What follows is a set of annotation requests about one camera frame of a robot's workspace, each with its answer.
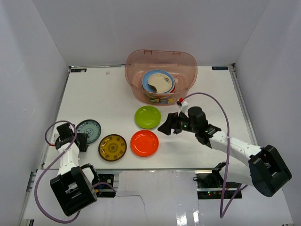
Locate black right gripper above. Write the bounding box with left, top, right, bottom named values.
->
left=158, top=110, right=198, bottom=135

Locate small blue patterned plate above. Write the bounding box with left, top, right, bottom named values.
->
left=76, top=119, right=102, bottom=145

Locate orange plastic plate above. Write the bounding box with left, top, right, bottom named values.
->
left=130, top=130, right=159, bottom=157

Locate pale yellow plastic plate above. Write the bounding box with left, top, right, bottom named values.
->
left=144, top=91, right=171, bottom=99

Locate red plate with teal flower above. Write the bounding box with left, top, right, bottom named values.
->
left=169, top=79, right=177, bottom=93

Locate cream plate with black flowers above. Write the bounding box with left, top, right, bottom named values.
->
left=147, top=73, right=174, bottom=93

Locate light blue plastic plate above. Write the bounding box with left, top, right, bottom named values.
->
left=142, top=70, right=174, bottom=92

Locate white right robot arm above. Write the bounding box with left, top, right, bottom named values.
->
left=158, top=106, right=292, bottom=197

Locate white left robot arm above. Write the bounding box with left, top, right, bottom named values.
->
left=50, top=123, right=99, bottom=216

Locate pink translucent plastic bin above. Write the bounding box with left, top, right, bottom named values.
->
left=125, top=49, right=198, bottom=106

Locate lime green plastic plate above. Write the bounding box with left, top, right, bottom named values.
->
left=135, top=105, right=161, bottom=129

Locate yellow patterned brown-rimmed plate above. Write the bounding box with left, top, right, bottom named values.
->
left=98, top=134, right=127, bottom=162

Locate left dark table label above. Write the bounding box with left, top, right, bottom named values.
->
left=70, top=68, right=87, bottom=73

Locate dark table label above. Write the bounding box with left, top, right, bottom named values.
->
left=70, top=68, right=87, bottom=73
left=212, top=66, right=228, bottom=71

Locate right dark table label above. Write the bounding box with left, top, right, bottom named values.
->
left=212, top=66, right=228, bottom=71

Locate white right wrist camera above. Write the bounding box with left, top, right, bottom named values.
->
left=176, top=97, right=189, bottom=116

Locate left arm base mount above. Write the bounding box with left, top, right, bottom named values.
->
left=95, top=174, right=116, bottom=198

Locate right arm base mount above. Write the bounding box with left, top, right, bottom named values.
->
left=193, top=173, right=238, bottom=200

